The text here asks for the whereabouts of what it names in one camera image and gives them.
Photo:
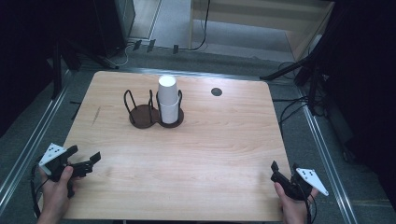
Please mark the small black foot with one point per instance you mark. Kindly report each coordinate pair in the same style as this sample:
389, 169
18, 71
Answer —
137, 45
151, 45
176, 49

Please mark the black tripod stand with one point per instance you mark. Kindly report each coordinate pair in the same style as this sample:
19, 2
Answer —
299, 67

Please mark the dark brown double cup holder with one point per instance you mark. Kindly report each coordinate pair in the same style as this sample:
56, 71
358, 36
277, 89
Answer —
143, 116

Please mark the person's left hand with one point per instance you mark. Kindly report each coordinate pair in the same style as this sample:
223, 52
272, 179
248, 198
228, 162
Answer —
56, 196

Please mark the metal floor rail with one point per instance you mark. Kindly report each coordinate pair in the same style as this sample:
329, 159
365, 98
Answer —
330, 168
193, 73
28, 149

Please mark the black stand leg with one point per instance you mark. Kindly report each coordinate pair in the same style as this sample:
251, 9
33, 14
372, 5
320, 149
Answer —
93, 56

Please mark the person's right hand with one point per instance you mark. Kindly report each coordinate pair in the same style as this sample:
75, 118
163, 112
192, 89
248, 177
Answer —
294, 210

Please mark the light wooden shelf unit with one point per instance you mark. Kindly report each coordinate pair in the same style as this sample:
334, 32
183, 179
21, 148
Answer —
249, 15

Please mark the dark cabinet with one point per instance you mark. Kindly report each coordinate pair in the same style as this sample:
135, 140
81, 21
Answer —
115, 21

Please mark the dark round table grommet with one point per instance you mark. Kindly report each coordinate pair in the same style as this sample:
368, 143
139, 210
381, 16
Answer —
216, 91

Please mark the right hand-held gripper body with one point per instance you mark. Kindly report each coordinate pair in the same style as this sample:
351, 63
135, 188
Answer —
308, 179

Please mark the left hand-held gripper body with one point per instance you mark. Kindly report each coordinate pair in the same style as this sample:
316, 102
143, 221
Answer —
52, 154

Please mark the white paper cup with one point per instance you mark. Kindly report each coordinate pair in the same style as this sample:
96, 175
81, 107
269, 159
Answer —
167, 88
169, 113

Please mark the black upright stand post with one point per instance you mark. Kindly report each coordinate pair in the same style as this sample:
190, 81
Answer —
57, 71

